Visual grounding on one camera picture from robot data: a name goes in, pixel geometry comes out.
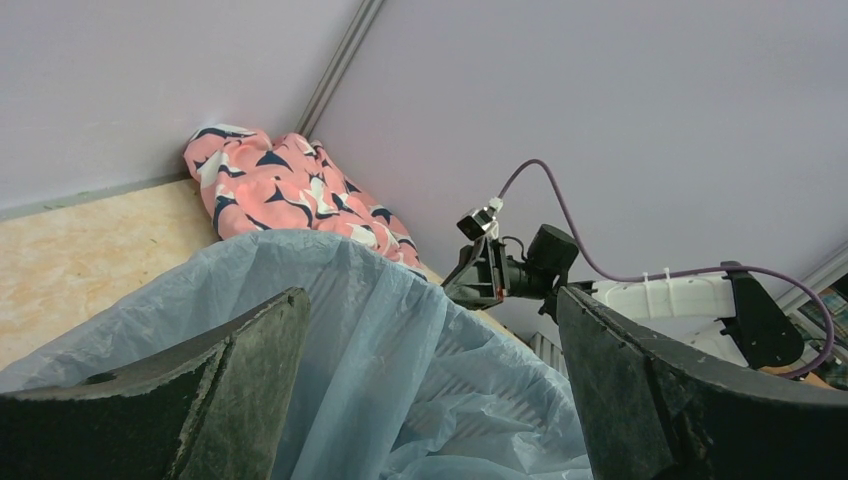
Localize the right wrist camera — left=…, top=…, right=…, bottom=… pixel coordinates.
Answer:
left=457, top=197, right=503, bottom=242

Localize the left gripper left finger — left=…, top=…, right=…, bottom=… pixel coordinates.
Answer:
left=1, top=288, right=310, bottom=479

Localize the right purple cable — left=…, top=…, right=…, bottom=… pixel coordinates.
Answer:
left=496, top=158, right=836, bottom=380

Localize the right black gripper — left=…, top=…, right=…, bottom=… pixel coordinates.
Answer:
left=441, top=237, right=530, bottom=311

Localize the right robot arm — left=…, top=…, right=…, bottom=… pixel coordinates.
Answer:
left=441, top=224, right=805, bottom=369

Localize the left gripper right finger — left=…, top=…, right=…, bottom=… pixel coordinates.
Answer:
left=557, top=287, right=847, bottom=479

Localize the pink patterned cloth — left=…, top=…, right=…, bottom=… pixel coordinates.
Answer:
left=183, top=124, right=423, bottom=274

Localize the blue-lined trash bin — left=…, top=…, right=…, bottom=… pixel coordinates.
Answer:
left=1, top=231, right=592, bottom=479

